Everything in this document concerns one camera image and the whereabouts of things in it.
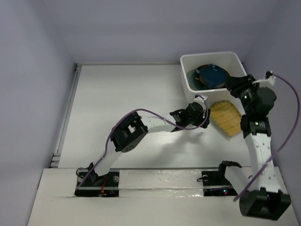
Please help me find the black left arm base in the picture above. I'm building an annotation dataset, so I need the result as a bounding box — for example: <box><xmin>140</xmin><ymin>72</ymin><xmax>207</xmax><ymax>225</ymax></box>
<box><xmin>74</xmin><ymin>170</ymin><xmax>119</xmax><ymax>198</ymax></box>

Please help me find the white foam front panel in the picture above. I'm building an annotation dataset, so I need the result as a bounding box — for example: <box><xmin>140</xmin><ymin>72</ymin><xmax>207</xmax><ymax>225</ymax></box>
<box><xmin>119</xmin><ymin>169</ymin><xmax>204</xmax><ymax>198</ymax></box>

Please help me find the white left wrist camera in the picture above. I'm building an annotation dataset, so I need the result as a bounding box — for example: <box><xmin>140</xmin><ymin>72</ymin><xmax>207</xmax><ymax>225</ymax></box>
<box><xmin>193</xmin><ymin>94</ymin><xmax>208</xmax><ymax>109</ymax></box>

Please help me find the green yellow woven tray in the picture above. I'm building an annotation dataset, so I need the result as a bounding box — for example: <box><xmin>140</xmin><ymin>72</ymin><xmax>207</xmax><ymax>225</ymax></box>
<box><xmin>210</xmin><ymin>100</ymin><xmax>242</xmax><ymax>138</ymax></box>

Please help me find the black rimmed beige plate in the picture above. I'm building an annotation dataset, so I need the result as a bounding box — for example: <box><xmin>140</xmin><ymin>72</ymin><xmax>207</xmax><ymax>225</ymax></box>
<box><xmin>194</xmin><ymin>65</ymin><xmax>230</xmax><ymax>89</ymax></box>

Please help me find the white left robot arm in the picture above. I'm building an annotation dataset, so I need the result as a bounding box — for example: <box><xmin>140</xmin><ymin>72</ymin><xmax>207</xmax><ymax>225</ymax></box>
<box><xmin>87</xmin><ymin>100</ymin><xmax>210</xmax><ymax>186</ymax></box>

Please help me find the grey blue round plate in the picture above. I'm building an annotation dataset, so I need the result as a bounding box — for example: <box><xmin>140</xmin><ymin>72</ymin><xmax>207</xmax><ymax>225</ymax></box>
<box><xmin>187</xmin><ymin>70</ymin><xmax>206</xmax><ymax>91</ymax></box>

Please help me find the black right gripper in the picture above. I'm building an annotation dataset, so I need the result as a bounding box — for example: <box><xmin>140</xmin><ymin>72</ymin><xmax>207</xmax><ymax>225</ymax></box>
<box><xmin>225</xmin><ymin>74</ymin><xmax>261</xmax><ymax>115</ymax></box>

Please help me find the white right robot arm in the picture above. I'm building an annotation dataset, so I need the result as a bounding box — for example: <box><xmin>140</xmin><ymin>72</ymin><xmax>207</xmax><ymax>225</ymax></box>
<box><xmin>216</xmin><ymin>71</ymin><xmax>291</xmax><ymax>221</ymax></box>

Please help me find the white plastic bin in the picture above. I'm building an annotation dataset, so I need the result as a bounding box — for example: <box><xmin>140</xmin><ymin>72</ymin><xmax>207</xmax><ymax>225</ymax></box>
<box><xmin>180</xmin><ymin>51</ymin><xmax>246</xmax><ymax>103</ymax></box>

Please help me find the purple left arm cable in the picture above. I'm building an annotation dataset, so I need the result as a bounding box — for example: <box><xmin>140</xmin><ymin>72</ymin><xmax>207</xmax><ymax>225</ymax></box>
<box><xmin>75</xmin><ymin>94</ymin><xmax>211</xmax><ymax>190</ymax></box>

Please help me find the dark blue leaf plate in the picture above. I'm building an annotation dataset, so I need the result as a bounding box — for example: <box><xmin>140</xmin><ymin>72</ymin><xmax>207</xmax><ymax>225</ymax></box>
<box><xmin>199</xmin><ymin>63</ymin><xmax>229</xmax><ymax>88</ymax></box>

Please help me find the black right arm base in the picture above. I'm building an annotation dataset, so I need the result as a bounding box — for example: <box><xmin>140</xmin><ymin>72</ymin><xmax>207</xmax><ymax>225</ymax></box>
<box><xmin>197</xmin><ymin>161</ymin><xmax>242</xmax><ymax>197</ymax></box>

